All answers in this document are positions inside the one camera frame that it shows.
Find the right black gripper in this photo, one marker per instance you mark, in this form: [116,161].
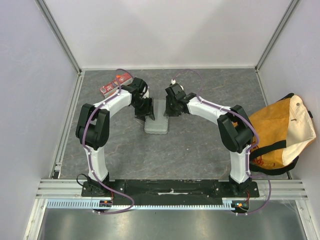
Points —
[173,106]

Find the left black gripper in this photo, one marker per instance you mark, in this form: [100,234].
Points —
[149,110]

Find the grey plastic tool case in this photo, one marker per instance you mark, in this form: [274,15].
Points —
[159,126]

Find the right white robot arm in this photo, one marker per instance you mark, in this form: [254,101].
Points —
[235,129]

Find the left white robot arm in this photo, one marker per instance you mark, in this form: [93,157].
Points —
[93,126]

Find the tan canvas tool bag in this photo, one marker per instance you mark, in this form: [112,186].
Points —
[285,128]

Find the orange red cardboard box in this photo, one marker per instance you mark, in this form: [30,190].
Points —
[111,87]

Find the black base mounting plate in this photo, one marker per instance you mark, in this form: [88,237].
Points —
[173,191]

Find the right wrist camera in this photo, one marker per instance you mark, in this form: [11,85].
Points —
[175,91]

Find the grey slotted cable duct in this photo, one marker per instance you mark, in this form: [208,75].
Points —
[98,204]

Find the aluminium frame rail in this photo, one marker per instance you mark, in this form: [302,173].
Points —
[259,189]

